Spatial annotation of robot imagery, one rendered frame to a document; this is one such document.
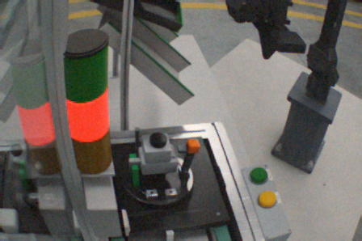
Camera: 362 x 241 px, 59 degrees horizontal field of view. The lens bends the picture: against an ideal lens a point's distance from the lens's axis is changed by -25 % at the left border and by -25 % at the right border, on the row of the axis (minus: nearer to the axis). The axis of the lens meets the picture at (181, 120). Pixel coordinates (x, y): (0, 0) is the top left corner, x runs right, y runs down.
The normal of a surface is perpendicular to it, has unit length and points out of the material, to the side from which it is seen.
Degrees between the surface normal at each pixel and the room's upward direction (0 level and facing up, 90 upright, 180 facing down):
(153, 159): 90
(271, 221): 0
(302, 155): 90
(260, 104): 0
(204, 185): 0
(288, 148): 90
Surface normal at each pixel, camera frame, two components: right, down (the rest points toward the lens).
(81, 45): 0.07, -0.74
